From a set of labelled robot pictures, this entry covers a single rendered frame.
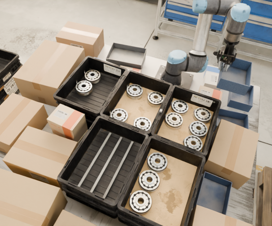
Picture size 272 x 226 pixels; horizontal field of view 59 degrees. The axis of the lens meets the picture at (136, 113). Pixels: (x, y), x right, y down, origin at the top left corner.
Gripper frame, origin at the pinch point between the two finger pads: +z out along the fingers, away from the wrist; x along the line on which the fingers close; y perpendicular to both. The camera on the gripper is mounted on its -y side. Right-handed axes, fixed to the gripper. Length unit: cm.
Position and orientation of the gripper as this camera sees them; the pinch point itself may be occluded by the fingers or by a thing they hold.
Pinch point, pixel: (222, 68)
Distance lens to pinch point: 140.7
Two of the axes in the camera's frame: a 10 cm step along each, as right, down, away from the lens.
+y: -3.6, 7.3, -5.8
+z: 0.3, 6.3, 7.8
